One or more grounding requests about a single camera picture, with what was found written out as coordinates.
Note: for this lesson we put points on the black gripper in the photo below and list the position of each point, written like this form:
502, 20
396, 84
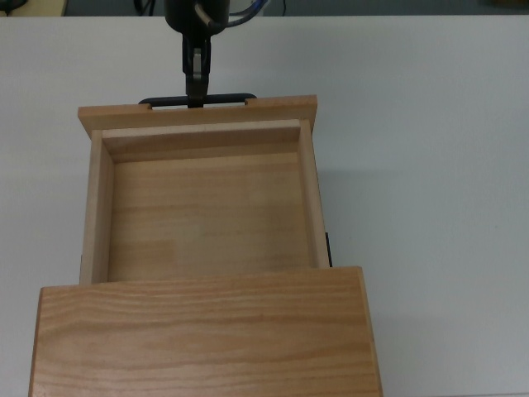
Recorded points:
186, 14

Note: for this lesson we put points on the wooden drawer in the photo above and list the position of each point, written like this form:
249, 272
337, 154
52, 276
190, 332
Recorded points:
206, 215

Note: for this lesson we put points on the tan wooden board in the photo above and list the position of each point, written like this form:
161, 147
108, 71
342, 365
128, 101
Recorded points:
37, 7

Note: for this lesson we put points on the wooden cabinet housing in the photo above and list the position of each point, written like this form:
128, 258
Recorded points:
206, 339

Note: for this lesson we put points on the black drawer slide rail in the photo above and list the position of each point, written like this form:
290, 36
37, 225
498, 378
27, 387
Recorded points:
329, 250

